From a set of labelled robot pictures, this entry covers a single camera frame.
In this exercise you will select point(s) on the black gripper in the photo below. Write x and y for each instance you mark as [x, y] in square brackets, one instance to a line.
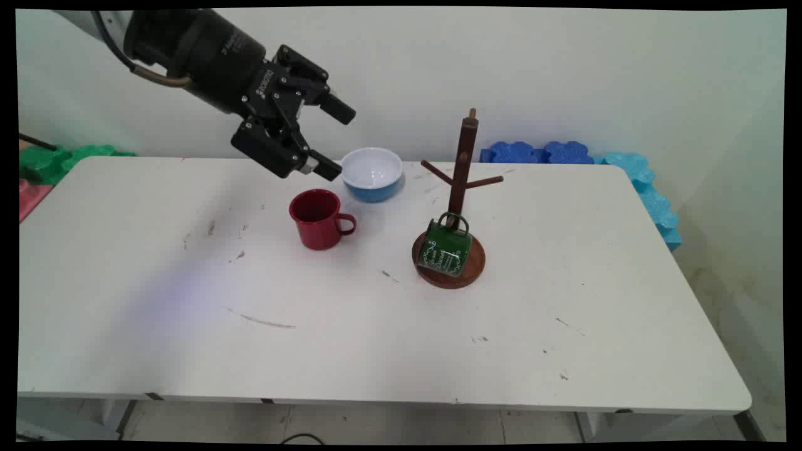
[213, 59]

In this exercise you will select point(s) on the green enamel mug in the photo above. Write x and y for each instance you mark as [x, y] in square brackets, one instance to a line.
[445, 250]

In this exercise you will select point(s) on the blue bowl white inside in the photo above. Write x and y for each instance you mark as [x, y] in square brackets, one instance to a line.
[374, 188]

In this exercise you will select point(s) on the red enamel mug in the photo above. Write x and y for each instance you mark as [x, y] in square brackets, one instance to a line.
[316, 228]

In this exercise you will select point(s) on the brown wooden mug tree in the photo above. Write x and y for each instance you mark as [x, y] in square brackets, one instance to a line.
[463, 150]

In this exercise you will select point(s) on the dark blue foam mat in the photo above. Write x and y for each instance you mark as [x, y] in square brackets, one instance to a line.
[510, 153]
[567, 153]

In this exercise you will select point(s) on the green foam mat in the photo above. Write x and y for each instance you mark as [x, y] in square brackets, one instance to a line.
[44, 166]

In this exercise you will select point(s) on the thin black rod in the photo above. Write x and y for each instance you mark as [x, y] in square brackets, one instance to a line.
[39, 143]

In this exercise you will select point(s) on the red foam mat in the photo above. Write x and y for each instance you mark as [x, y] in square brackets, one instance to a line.
[28, 197]

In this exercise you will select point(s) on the light blue foam mat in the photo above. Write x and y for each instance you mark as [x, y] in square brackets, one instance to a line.
[651, 200]

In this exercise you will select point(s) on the white table leg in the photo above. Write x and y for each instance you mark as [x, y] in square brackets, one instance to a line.
[592, 429]
[62, 419]

